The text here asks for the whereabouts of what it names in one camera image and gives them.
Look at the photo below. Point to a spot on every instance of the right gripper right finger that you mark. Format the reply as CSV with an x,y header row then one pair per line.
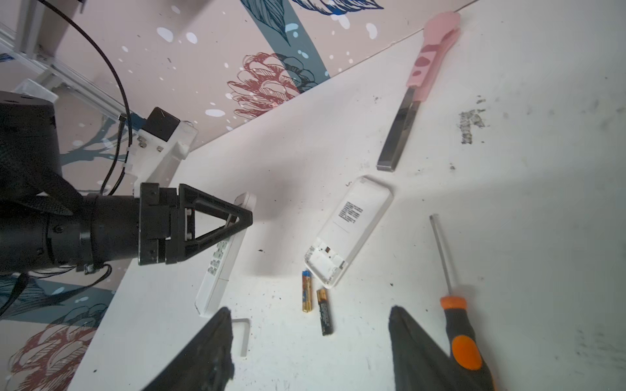
x,y
419,363

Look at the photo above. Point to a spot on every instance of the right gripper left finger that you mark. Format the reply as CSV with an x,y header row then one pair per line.
x,y
205,363

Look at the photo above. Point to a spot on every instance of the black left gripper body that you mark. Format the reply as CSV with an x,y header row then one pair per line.
x,y
159,236

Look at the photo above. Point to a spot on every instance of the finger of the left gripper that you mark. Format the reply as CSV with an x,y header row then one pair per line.
x,y
204,220

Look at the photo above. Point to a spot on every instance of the white battery cover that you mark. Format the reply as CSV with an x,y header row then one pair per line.
x,y
241,335

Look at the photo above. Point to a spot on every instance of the orange black screwdriver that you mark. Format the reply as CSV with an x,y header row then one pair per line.
x,y
464,350

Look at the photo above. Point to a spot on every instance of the white remote control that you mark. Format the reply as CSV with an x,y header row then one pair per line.
x,y
217,276
346,231

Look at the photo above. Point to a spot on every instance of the battery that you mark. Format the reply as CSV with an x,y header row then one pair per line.
x,y
307,291
325,313

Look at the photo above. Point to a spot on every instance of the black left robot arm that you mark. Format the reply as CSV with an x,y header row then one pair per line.
x,y
46,223

